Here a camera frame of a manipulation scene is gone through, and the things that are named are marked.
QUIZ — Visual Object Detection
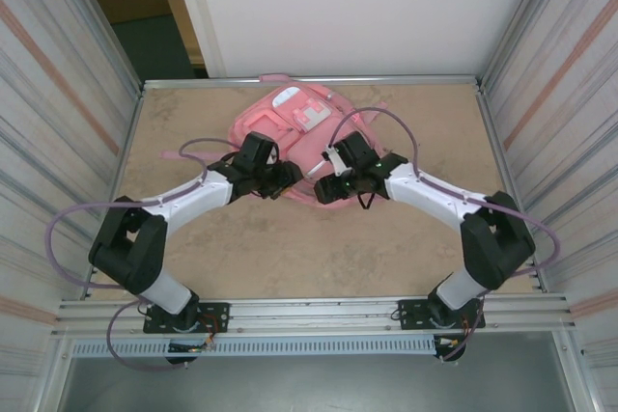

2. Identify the pink backpack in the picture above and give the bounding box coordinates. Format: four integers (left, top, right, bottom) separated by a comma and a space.
158, 72, 390, 210

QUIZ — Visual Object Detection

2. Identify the small electronics board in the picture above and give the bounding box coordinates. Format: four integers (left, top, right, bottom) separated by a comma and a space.
167, 340, 216, 354

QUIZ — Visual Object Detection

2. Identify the aluminium table frame end bar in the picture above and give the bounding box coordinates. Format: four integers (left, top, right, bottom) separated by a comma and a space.
142, 74, 484, 91

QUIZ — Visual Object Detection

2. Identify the aluminium table frame side bar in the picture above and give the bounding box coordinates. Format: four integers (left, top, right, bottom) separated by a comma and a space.
85, 86, 147, 300
475, 88, 547, 292

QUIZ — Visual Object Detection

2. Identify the white door frame post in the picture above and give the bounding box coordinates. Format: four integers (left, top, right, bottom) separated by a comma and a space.
166, 0, 228, 79

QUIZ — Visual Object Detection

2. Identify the aluminium mounting rail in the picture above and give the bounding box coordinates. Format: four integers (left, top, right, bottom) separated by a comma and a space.
56, 293, 578, 336

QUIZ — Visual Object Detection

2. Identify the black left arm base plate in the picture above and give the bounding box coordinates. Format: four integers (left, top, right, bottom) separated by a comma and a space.
143, 302, 231, 335

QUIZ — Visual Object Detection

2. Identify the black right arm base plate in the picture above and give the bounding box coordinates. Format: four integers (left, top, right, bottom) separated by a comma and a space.
396, 299, 487, 331

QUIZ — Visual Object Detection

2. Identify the slotted grey cable duct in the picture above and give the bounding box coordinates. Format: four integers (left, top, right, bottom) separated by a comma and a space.
70, 337, 443, 358

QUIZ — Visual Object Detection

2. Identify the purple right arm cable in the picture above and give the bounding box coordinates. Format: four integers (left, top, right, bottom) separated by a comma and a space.
327, 106, 564, 364

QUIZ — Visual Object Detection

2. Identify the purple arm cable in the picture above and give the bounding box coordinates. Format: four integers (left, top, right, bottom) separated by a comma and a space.
43, 139, 242, 372
327, 106, 564, 364

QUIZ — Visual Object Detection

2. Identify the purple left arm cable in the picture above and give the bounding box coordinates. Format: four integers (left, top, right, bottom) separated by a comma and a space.
43, 139, 242, 372

